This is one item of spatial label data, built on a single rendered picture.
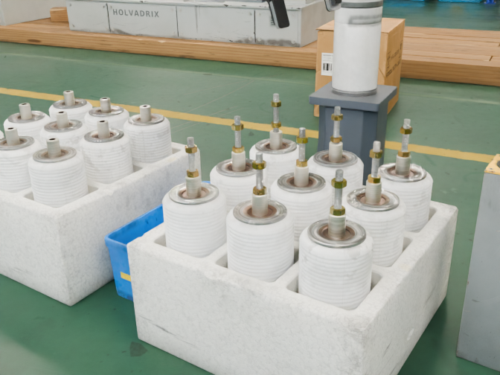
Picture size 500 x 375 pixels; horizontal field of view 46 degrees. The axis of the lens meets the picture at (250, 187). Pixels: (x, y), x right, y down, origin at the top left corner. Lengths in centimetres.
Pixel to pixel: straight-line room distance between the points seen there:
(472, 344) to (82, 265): 66
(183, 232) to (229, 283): 11
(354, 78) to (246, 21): 181
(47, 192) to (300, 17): 197
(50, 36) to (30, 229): 262
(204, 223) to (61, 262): 32
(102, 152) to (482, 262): 68
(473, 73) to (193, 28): 140
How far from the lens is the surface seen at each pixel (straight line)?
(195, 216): 85
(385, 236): 84
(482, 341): 97
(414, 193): 93
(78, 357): 100
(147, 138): 121
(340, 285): 75
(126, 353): 99
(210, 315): 86
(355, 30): 117
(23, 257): 116
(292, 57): 280
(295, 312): 76
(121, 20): 338
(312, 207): 88
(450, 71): 262
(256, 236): 78
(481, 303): 93
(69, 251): 107
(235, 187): 93
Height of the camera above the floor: 62
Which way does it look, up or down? 24 degrees down
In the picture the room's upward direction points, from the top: 1 degrees counter-clockwise
